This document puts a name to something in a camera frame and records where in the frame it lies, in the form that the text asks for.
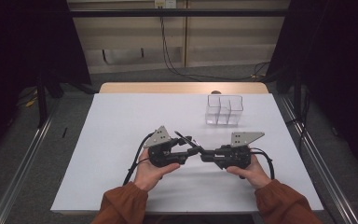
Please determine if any person's left hand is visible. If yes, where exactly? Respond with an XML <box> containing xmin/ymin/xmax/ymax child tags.
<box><xmin>133</xmin><ymin>148</ymin><xmax>181</xmax><ymax>192</ymax></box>

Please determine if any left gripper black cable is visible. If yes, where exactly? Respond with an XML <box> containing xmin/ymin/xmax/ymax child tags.
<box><xmin>122</xmin><ymin>133</ymin><xmax>155</xmax><ymax>187</ymax></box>

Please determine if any white wall socket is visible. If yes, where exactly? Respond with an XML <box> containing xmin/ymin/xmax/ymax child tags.
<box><xmin>154</xmin><ymin>0</ymin><xmax>177</xmax><ymax>9</ymax></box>

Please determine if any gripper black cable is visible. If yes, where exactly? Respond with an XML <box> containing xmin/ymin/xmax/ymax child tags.
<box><xmin>250</xmin><ymin>147</ymin><xmax>276</xmax><ymax>181</ymax></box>
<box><xmin>122</xmin><ymin>133</ymin><xmax>155</xmax><ymax>187</ymax></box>

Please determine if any aluminium floor rail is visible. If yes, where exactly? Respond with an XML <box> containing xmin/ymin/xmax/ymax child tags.
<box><xmin>0</xmin><ymin>99</ymin><xmax>60</xmax><ymax>224</ymax></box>
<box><xmin>281</xmin><ymin>94</ymin><xmax>358</xmax><ymax>224</ymax></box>

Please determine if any black metal stand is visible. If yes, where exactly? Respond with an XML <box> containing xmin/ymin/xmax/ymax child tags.
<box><xmin>293</xmin><ymin>68</ymin><xmax>309</xmax><ymax>153</ymax></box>
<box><xmin>36</xmin><ymin>73</ymin><xmax>49</xmax><ymax>129</ymax></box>

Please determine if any black wall cable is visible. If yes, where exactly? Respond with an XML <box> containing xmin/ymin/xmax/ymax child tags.
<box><xmin>158</xmin><ymin>5</ymin><xmax>271</xmax><ymax>82</ymax></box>

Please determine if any white table sheet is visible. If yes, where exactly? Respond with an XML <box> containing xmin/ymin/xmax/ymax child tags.
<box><xmin>49</xmin><ymin>92</ymin><xmax>324</xmax><ymax>215</ymax></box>

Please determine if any black horizontal bar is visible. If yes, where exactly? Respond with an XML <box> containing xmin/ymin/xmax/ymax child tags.
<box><xmin>69</xmin><ymin>8</ymin><xmax>290</xmax><ymax>18</ymax></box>

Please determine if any thick black makeup brush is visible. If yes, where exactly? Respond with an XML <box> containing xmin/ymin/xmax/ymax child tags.
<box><xmin>173</xmin><ymin>130</ymin><xmax>203</xmax><ymax>153</ymax></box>

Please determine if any clear plastic organizer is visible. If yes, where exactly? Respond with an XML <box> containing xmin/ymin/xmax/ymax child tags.
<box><xmin>204</xmin><ymin>94</ymin><xmax>244</xmax><ymax>126</ymax></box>

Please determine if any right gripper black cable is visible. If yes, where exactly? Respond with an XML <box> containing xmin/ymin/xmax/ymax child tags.
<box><xmin>250</xmin><ymin>147</ymin><xmax>276</xmax><ymax>181</ymax></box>

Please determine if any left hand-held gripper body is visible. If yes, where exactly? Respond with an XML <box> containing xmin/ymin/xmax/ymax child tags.
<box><xmin>143</xmin><ymin>125</ymin><xmax>189</xmax><ymax>168</ymax></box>

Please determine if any person's right hand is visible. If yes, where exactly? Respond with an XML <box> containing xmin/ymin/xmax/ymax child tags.
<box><xmin>227</xmin><ymin>154</ymin><xmax>273</xmax><ymax>190</ymax></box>

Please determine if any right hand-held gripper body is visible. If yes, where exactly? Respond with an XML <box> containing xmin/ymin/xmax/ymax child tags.
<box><xmin>215</xmin><ymin>131</ymin><xmax>266</xmax><ymax>171</ymax></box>

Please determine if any dark curtain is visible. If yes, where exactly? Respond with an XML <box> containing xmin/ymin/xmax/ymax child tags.
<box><xmin>265</xmin><ymin>0</ymin><xmax>358</xmax><ymax>180</ymax></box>
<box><xmin>0</xmin><ymin>0</ymin><xmax>91</xmax><ymax>169</ymax></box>

